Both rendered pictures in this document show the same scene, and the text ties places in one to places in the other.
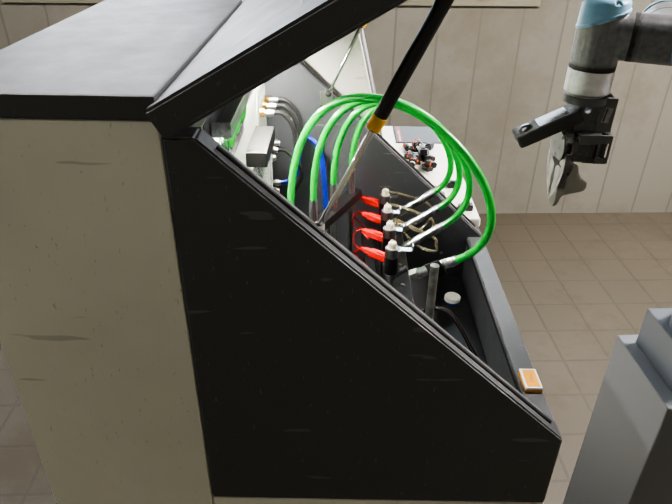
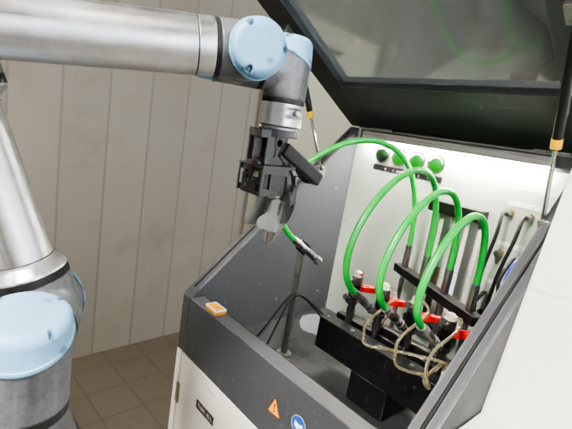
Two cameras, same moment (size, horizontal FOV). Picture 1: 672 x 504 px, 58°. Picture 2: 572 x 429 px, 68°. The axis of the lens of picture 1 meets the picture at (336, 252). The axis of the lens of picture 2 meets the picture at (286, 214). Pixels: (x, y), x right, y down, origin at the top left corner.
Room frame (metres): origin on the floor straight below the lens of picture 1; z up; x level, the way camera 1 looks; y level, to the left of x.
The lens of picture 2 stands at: (1.60, -0.91, 1.41)
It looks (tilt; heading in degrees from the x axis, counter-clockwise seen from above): 11 degrees down; 137
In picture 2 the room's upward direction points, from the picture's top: 9 degrees clockwise
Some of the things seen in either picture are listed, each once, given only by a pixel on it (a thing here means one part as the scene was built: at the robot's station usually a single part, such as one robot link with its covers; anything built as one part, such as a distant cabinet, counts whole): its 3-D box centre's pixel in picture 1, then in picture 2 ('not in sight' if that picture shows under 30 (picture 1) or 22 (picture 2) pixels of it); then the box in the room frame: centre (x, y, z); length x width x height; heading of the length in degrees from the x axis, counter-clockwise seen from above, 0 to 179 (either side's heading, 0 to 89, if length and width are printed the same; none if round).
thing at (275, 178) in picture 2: (582, 127); (271, 163); (1.03, -0.43, 1.35); 0.09 x 0.08 x 0.12; 90
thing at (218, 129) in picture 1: (248, 75); (444, 146); (1.03, 0.15, 1.43); 0.54 x 0.03 x 0.02; 0
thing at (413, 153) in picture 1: (421, 151); not in sight; (1.76, -0.26, 1.01); 0.23 x 0.11 x 0.06; 0
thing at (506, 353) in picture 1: (495, 339); (265, 388); (1.03, -0.35, 0.87); 0.62 x 0.04 x 0.16; 0
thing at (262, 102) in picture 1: (270, 148); (516, 256); (1.27, 0.15, 1.20); 0.13 x 0.03 x 0.31; 0
